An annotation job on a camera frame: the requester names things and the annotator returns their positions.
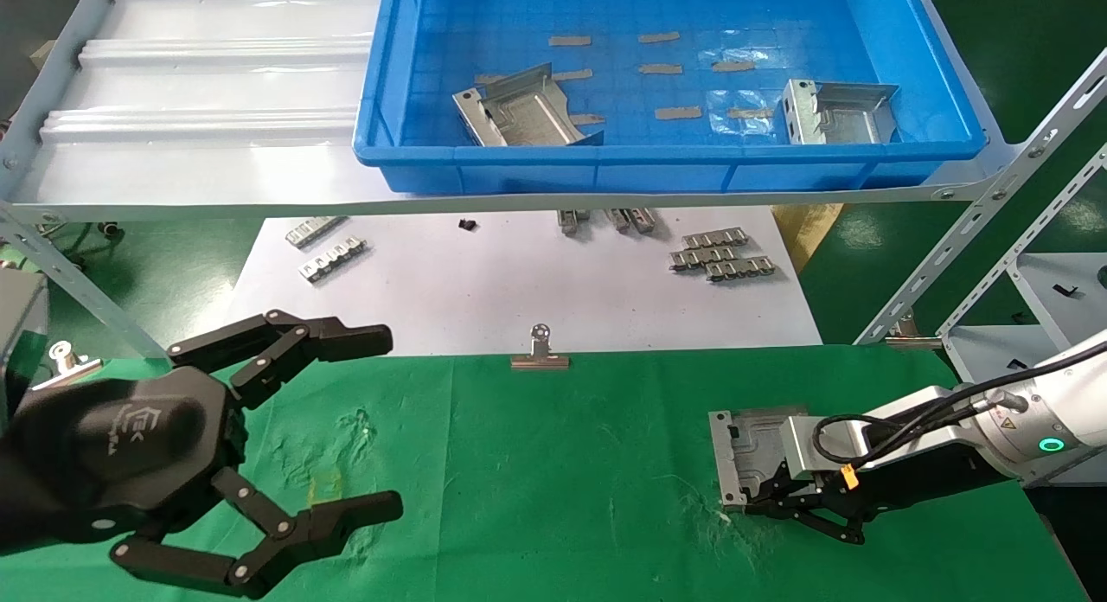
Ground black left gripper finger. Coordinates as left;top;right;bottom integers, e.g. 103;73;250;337
167;310;394;410
110;466;405;599

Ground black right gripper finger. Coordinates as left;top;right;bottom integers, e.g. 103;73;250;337
745;477;853;515
783;503;870;545

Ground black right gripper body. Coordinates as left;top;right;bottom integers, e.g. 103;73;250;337
852;442;1032;518

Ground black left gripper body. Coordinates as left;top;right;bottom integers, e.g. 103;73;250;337
0;366;249;556

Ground stamped sheet metal bracket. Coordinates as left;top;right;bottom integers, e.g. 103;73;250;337
452;62;604;149
709;405;811;509

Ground green table cloth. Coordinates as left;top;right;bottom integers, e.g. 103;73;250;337
0;344;1091;602

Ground white paper sheet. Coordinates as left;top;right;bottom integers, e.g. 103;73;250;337
221;206;822;357

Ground white ribbed plastic sheet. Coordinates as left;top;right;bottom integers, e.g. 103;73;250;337
16;0;387;207

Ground large blue plastic bin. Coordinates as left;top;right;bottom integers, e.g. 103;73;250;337
353;0;989;195

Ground clear plastic film patch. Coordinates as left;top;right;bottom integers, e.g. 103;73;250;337
705;89;777;138

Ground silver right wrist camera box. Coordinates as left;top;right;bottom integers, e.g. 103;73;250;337
781;414;879;482

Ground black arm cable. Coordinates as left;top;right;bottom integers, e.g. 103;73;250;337
810;338;1107;466

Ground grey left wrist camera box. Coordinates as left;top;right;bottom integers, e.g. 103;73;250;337
0;269;50;434

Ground upright-walled sheet metal bracket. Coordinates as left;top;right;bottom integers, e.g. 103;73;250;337
783;79;900;146

